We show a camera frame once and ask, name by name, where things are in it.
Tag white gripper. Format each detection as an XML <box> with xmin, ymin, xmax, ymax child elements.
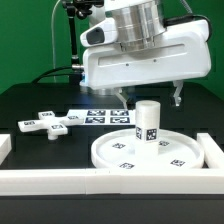
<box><xmin>81</xmin><ymin>20</ymin><xmax>211</xmax><ymax>109</ymax></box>

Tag white round table top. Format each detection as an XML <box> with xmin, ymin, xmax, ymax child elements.
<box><xmin>91</xmin><ymin>128</ymin><xmax>204</xmax><ymax>170</ymax></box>

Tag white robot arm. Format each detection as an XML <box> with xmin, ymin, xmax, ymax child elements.
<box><xmin>80</xmin><ymin>0</ymin><xmax>211</xmax><ymax>106</ymax></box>

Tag white marker sheet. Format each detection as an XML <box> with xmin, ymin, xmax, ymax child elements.
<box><xmin>68</xmin><ymin>109</ymin><xmax>135</xmax><ymax>125</ymax></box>

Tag white cross-shaped table base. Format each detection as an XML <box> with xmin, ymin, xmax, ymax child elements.
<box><xmin>18</xmin><ymin>111</ymin><xmax>84</xmax><ymax>140</ymax></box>

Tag black cable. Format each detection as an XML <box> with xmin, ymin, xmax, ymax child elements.
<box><xmin>31</xmin><ymin>65</ymin><xmax>83</xmax><ymax>84</ymax></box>

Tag white U-shaped boundary frame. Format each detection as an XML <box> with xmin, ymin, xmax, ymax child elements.
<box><xmin>0</xmin><ymin>133</ymin><xmax>224</xmax><ymax>196</ymax></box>

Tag white cable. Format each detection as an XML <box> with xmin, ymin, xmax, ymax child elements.
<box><xmin>50</xmin><ymin>0</ymin><xmax>64</xmax><ymax>84</ymax></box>

